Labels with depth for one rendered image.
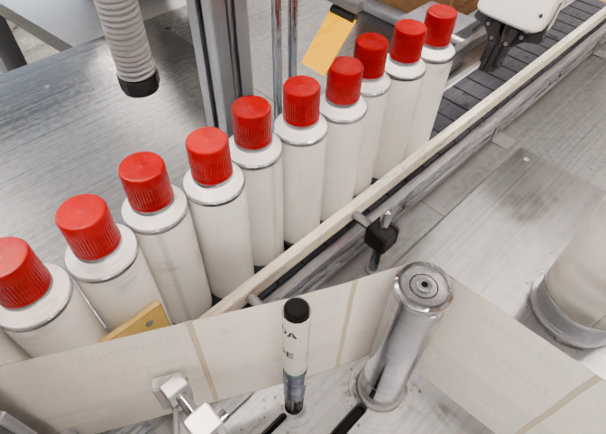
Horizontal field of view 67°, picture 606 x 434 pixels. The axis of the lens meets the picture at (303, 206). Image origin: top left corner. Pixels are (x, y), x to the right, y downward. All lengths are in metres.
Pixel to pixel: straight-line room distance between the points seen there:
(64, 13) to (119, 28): 0.78
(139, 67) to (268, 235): 0.20
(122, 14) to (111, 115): 0.46
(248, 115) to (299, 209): 0.15
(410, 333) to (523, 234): 0.33
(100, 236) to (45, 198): 0.41
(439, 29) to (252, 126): 0.25
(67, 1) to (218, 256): 0.89
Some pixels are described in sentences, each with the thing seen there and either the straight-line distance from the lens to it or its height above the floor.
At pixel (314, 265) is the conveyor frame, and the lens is 0.53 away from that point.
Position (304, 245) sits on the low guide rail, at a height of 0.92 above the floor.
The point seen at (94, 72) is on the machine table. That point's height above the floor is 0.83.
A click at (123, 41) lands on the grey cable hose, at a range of 0.40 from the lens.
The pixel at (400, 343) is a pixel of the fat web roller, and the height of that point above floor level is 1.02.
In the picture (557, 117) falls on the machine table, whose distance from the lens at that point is 0.91.
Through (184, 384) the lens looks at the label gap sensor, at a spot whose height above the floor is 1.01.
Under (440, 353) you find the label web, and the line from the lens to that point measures 0.39.
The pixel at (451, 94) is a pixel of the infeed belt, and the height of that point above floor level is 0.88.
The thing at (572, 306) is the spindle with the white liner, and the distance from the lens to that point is 0.52.
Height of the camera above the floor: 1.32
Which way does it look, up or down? 49 degrees down
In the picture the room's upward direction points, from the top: 2 degrees clockwise
